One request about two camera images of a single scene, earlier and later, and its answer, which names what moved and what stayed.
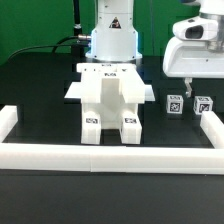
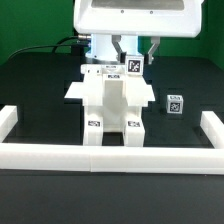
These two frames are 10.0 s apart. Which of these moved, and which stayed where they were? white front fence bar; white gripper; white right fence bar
Moved: white gripper
Stayed: white front fence bar; white right fence bar
